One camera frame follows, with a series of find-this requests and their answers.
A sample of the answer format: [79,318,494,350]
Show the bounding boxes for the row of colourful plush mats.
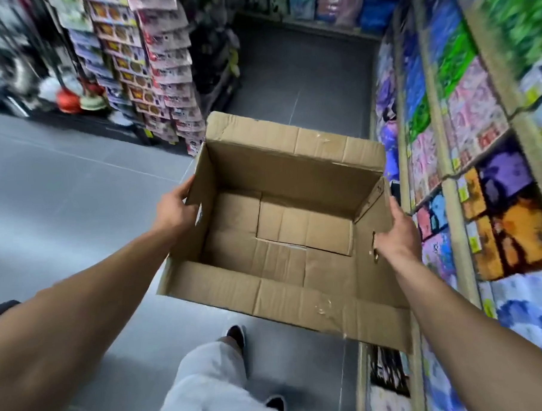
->
[347,0,542,411]

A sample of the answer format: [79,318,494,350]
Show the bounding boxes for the red round object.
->
[55,88,83,116]

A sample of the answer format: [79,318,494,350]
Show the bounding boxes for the dark hanging goods rack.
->
[188,0,246,122]

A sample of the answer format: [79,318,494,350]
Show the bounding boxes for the person's white shorts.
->
[144,337,299,411]

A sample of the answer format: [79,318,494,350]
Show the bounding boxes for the person's left hand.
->
[149,175,201,245]

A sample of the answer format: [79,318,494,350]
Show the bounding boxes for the person's right hand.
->
[371,195,423,267]

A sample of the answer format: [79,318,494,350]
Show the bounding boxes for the rack of carded small packets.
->
[49,0,207,162]

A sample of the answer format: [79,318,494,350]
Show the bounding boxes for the person's left forearm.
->
[0,224,191,411]

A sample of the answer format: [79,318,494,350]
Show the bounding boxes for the brown cardboard box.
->
[149,103,415,366]

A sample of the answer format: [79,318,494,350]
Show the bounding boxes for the person's left black shoe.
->
[225,324,248,354]

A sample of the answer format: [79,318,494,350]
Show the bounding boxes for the row of folded colourful towels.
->
[239,0,408,46]

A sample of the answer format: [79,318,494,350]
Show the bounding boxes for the tall wooden display rack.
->
[338,0,542,411]

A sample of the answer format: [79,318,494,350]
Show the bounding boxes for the black white patterned goods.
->
[0,0,70,117]

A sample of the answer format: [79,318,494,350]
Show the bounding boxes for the person's right forearm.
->
[389,245,542,411]

